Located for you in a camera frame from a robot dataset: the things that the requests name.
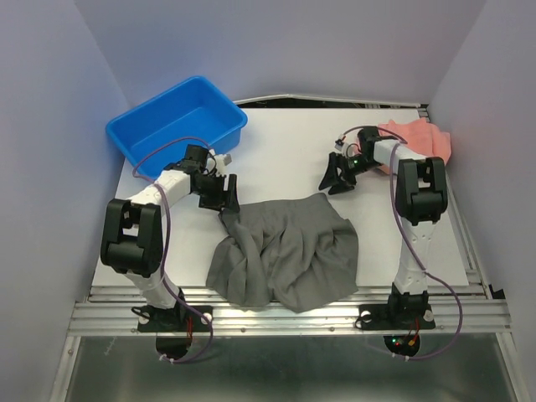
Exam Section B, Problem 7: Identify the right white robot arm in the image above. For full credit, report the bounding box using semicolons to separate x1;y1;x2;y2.
319;126;448;329

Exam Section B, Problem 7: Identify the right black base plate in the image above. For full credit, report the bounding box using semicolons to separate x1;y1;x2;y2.
354;303;436;331

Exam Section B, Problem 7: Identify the blue plastic bin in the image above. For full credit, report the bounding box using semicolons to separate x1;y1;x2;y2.
106;76;248;178

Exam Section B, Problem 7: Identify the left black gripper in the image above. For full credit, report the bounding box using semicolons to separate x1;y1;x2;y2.
193;173;240;212

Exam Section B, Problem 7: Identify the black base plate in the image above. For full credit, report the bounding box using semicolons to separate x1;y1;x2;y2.
131;304;209;333
354;303;436;331

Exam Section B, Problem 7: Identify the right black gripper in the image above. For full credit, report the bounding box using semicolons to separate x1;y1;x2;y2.
317;151;381;195

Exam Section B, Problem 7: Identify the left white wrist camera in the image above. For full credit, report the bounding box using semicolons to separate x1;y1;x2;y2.
206;149;232;176

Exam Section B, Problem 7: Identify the grey skirt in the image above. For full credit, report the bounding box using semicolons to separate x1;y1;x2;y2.
206;193;359;312

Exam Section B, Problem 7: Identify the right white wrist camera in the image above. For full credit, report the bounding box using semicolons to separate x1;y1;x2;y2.
334;136;360;158

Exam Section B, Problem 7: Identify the pink folded skirt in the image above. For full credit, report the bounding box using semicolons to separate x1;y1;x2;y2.
379;118;451;164

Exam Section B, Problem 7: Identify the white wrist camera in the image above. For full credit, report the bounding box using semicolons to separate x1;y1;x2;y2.
334;136;360;158
206;149;232;176

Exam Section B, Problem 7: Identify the aluminium rail frame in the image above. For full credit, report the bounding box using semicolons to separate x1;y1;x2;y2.
51;100;530;401

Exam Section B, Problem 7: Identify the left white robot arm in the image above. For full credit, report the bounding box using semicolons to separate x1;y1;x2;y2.
100;144;240;332

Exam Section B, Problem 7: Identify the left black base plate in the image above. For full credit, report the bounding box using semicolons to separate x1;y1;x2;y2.
131;304;209;333

